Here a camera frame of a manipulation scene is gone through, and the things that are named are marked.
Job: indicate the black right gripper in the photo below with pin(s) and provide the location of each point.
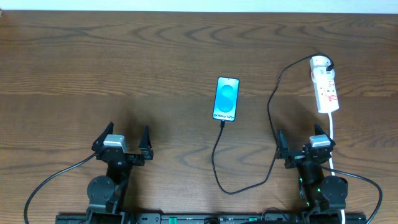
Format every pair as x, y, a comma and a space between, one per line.
298, 158

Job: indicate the blue screen Galaxy smartphone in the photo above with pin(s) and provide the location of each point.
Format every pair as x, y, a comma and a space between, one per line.
226, 98

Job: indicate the white USB charger adapter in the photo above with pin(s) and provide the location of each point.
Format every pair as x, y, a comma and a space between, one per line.
322, 65

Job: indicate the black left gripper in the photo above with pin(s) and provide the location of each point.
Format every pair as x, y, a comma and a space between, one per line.
129, 157

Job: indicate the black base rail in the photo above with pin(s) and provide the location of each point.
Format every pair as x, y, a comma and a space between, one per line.
156, 218

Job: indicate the white power strip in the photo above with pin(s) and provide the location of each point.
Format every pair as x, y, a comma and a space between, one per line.
325, 93

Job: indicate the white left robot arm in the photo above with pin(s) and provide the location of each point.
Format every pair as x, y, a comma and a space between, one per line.
107, 192

